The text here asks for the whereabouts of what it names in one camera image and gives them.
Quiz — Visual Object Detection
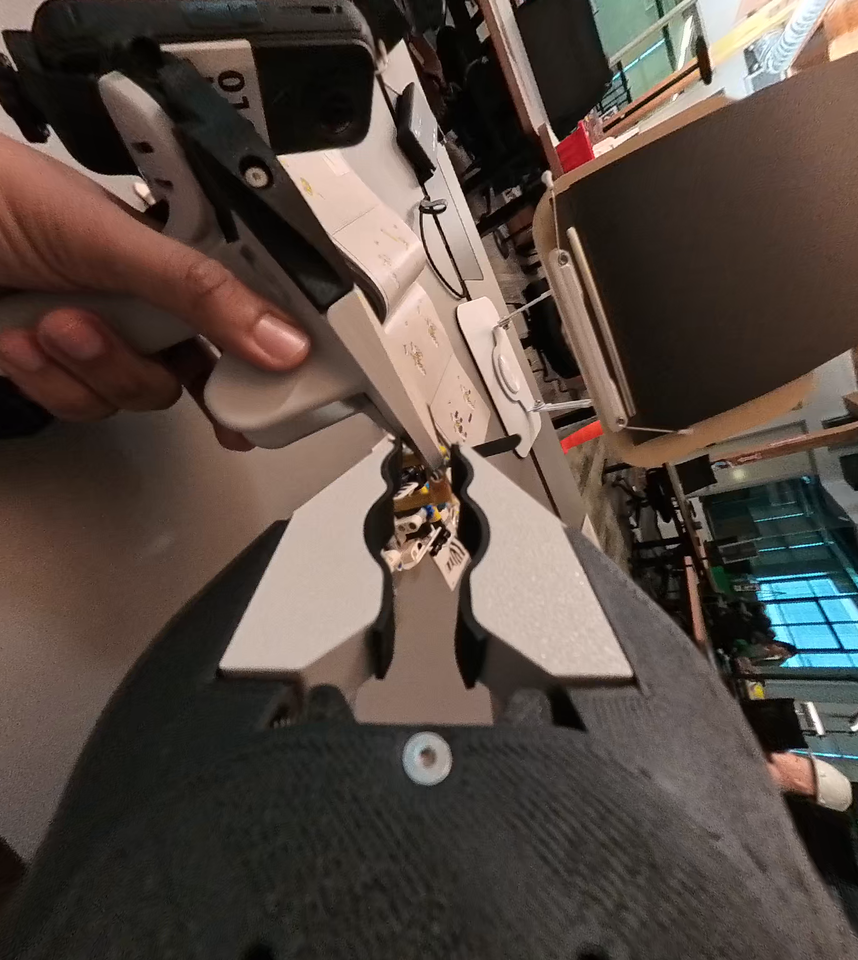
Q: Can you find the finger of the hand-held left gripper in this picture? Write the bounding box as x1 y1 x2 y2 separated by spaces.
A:
322 287 451 477

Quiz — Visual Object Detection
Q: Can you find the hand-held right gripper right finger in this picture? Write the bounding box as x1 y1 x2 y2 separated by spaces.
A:
448 442 637 689

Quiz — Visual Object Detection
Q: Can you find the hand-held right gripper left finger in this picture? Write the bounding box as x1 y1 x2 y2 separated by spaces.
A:
217 441 405 682

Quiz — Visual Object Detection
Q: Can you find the pile of small lego pieces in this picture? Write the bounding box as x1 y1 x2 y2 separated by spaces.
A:
382 450 475 594

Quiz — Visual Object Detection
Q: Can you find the tan lego piece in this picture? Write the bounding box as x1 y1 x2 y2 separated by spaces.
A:
397 476 454 515

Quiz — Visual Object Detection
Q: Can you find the white striped lego panel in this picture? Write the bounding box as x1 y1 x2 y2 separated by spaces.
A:
436 543 472 594

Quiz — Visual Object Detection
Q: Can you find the person's left hand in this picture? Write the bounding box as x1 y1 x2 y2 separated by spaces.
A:
0 103 311 453

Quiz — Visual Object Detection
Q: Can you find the white instruction booklet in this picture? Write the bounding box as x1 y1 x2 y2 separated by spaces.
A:
279 146 501 470

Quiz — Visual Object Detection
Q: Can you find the black power adapter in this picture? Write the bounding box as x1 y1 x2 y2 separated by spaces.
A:
396 82 441 185

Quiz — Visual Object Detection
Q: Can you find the black office chair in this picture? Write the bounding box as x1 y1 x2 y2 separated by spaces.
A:
530 300 583 380

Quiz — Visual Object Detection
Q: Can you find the white plastic bar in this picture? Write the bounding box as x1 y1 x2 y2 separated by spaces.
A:
547 247 636 435

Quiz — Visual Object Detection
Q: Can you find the blue-lit window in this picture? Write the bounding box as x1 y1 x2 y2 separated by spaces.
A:
755 577 858 669

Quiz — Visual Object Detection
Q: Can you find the red crate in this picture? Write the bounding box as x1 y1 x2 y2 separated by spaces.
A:
555 120 596 174

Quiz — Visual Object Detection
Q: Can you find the black monitor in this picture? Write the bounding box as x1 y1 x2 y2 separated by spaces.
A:
515 0 613 140

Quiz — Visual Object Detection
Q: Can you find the black wood-edged board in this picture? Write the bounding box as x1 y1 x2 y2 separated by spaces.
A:
534 45 858 470

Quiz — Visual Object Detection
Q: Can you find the black cable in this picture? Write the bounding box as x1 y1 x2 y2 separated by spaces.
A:
417 196 471 297

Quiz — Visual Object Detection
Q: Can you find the silver ventilation duct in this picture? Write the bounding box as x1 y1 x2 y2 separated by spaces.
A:
770 0 831 72

